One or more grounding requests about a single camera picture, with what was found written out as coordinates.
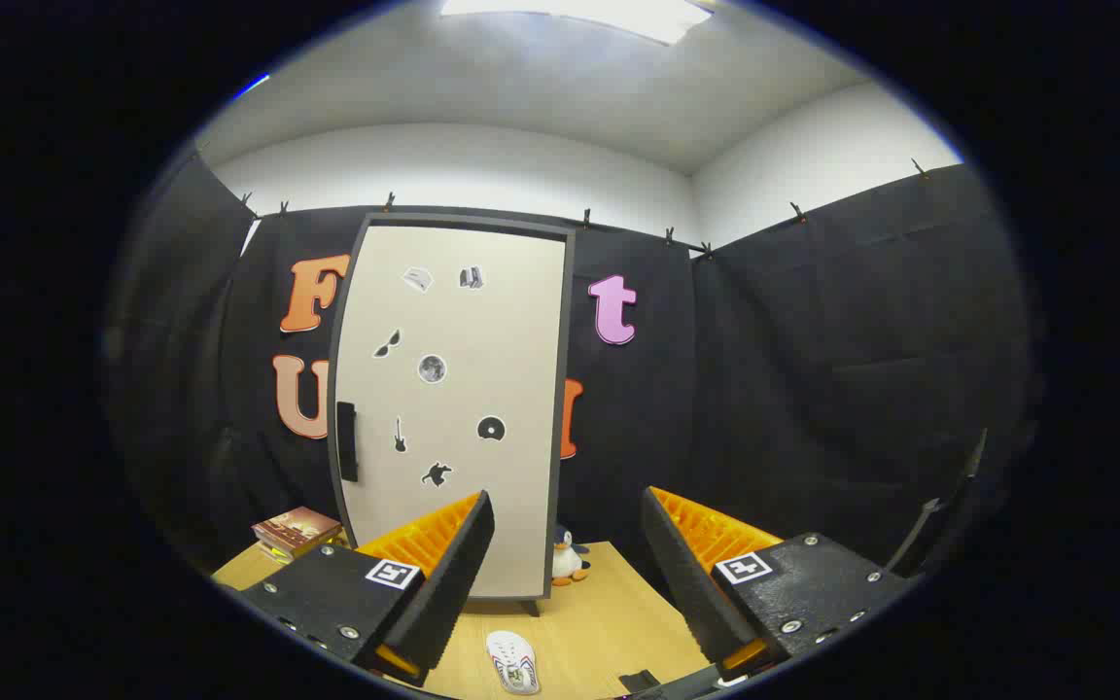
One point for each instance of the white striped canvas shoe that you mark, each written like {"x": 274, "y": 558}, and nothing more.
{"x": 511, "y": 661}

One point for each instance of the black backdrop cloth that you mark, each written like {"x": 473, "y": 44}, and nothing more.
{"x": 813, "y": 369}

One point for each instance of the small black block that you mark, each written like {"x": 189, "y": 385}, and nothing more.
{"x": 638, "y": 681}

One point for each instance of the yellow book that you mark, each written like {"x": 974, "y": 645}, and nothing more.
{"x": 275, "y": 555}

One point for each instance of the penguin plush toy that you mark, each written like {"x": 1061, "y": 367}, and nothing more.
{"x": 567, "y": 559}

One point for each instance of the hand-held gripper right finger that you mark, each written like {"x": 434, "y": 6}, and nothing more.
{"x": 682, "y": 574}

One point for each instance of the dark metal stand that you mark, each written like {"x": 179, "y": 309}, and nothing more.
{"x": 929, "y": 520}

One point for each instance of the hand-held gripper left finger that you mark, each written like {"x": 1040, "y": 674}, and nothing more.
{"x": 458, "y": 574}

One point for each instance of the rectangular ceiling light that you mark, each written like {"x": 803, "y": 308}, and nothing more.
{"x": 579, "y": 14}

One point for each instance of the narrow ceiling light strip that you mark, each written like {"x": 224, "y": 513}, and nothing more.
{"x": 251, "y": 86}

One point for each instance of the grey shoe cabinet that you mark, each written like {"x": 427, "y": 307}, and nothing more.
{"x": 472, "y": 222}

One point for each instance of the brown book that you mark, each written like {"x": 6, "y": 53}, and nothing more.
{"x": 296, "y": 528}

